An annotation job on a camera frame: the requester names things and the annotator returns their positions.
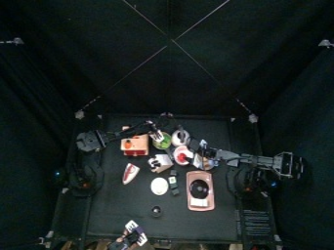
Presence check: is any red white small object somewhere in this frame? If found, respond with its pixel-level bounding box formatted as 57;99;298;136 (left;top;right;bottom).
171;145;195;166

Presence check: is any black round pot lid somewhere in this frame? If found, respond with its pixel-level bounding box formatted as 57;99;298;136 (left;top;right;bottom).
189;179;211;198

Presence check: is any person's hand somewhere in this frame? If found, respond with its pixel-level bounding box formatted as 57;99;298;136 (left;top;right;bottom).
111;236;133;250

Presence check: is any red toy food piece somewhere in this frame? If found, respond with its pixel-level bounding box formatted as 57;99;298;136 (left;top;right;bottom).
176;151;191;163

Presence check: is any white blue bowl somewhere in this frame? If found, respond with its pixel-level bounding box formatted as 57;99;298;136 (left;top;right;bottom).
193;154;219;171

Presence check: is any white toy knife block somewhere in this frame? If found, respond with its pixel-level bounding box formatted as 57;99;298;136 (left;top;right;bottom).
147;153;175;174

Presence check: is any pink rectangular tray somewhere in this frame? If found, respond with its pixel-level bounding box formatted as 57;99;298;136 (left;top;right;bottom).
185;170;216;212

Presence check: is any white round plate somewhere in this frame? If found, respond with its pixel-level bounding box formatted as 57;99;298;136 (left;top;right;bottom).
149;177;169;196

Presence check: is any white red toy iron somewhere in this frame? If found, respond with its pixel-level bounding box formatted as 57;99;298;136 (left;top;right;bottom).
121;162;140;186

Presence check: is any white text label panel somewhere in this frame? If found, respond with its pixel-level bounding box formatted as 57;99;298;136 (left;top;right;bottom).
242;209;272;242

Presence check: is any white printed card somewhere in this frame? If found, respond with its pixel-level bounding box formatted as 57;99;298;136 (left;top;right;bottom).
124;220;148;247

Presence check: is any thin white cord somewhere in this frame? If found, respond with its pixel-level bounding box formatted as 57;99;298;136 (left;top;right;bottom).
80;0;231;112
121;0;254;116

